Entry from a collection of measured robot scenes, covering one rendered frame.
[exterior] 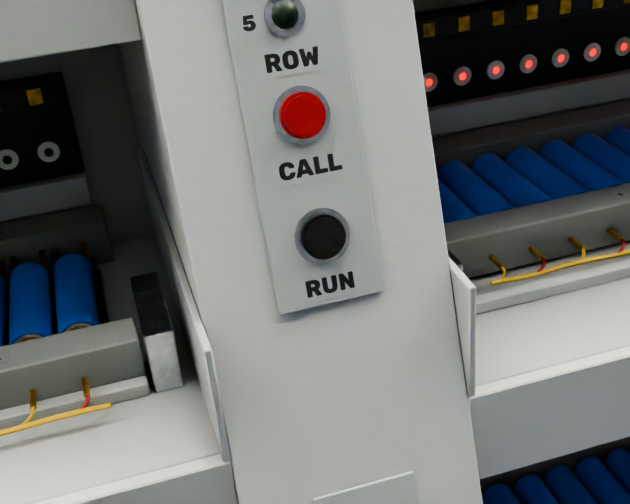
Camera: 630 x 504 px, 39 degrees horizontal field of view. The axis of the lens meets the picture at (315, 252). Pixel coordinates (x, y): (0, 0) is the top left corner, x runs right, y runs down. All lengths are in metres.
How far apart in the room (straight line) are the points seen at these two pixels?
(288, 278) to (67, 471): 0.11
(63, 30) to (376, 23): 0.11
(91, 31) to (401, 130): 0.11
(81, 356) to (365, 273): 0.12
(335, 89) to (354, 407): 0.12
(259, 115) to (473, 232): 0.14
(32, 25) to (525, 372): 0.22
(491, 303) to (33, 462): 0.20
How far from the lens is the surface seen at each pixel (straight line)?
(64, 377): 0.37
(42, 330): 0.40
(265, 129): 0.31
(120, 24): 0.32
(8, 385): 0.37
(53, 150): 0.47
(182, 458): 0.34
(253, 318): 0.32
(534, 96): 0.54
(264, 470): 0.34
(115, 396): 0.37
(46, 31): 0.32
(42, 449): 0.36
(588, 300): 0.41
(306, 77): 0.31
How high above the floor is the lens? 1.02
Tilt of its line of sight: 12 degrees down
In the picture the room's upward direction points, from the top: 10 degrees counter-clockwise
